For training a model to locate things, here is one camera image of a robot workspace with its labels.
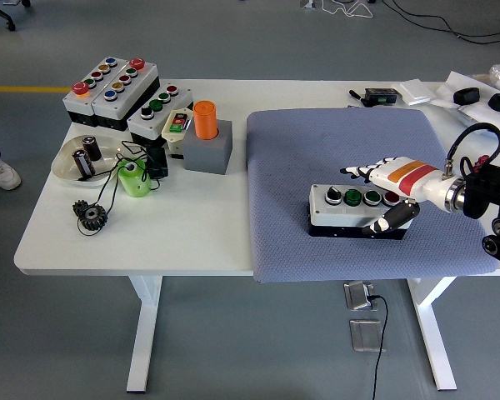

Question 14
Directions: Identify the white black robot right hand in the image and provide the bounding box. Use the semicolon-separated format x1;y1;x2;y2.
340;156;453;235

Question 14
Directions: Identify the four-button control box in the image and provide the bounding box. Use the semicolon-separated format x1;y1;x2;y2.
127;82;195;149
307;182;416;242

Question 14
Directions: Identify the five-button box with mushroom button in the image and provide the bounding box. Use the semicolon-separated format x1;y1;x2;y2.
91;57;162;133
62;56;128;128

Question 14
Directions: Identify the black module with green terminal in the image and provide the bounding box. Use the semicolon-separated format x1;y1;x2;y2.
364;87;398;105

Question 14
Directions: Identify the black screwdriver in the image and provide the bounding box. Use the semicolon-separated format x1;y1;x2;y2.
348;89;374;108

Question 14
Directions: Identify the grey-blue textured mat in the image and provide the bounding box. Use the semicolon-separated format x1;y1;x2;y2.
245;107;499;284

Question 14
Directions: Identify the open metal floor socket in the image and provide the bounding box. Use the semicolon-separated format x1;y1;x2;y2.
343;281;378;312

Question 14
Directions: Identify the closed metal floor plate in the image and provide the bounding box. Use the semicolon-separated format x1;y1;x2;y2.
348;318;387;353

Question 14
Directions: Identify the grey block holder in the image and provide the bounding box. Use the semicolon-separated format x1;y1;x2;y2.
182;119;233;175

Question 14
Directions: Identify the orange cylinder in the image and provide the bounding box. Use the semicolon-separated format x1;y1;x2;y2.
192;100;221;141

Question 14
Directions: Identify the white table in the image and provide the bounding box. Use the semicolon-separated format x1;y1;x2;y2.
12;78;500;393

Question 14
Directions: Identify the small black box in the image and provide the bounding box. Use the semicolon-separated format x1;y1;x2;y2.
145;145;170;181

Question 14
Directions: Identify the green plastic cylinder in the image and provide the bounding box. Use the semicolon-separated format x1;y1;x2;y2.
116;159;153;199

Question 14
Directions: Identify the dark cylindrical capacitor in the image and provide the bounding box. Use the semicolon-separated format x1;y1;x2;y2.
81;136;103;162
72;148;96;177

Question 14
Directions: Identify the large dark metal gear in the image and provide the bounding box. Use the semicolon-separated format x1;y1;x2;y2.
77;204;109;233

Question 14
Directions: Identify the shallow clear dish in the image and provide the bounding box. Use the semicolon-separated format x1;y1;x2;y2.
50;133;126;188

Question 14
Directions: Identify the person's white shoe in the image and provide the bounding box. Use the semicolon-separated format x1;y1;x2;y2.
0;161;22;191

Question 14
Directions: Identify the black office chair base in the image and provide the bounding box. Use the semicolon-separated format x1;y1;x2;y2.
0;0;17;33

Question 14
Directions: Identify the white wall switch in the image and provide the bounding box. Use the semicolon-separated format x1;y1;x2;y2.
390;78;437;106

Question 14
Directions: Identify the black floor power cable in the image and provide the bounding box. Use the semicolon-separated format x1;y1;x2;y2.
368;294;389;400

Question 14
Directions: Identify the black floor cable bundle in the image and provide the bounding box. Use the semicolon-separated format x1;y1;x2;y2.
382;0;500;45

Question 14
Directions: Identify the white floor cable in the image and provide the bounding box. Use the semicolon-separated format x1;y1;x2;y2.
320;0;376;20

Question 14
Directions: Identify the cream red-green switch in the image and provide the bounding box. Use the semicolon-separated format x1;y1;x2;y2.
161;108;193;159

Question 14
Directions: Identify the thin black wire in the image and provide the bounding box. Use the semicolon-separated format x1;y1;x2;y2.
75;140;163;238

